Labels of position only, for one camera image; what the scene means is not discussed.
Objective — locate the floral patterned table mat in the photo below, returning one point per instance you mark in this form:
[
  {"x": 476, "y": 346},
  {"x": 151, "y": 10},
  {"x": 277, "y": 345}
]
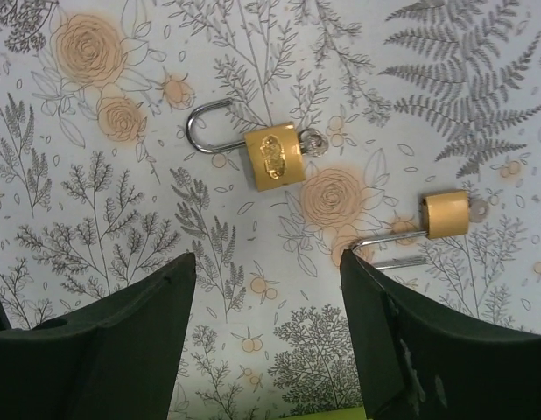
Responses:
[{"x": 270, "y": 209}]

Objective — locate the small brass padlock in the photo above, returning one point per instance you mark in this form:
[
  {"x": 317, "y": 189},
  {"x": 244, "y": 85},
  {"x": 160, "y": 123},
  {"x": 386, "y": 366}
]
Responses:
[
  {"x": 443, "y": 215},
  {"x": 275, "y": 153}
]

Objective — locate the green plastic basket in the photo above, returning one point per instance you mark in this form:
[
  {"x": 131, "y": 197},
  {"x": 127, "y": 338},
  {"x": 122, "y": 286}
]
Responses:
[{"x": 356, "y": 413}]

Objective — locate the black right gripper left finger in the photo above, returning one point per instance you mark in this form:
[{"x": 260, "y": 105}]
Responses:
[{"x": 117, "y": 358}]

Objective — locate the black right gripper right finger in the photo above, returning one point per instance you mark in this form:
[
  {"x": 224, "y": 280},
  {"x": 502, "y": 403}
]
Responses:
[{"x": 418, "y": 359}]

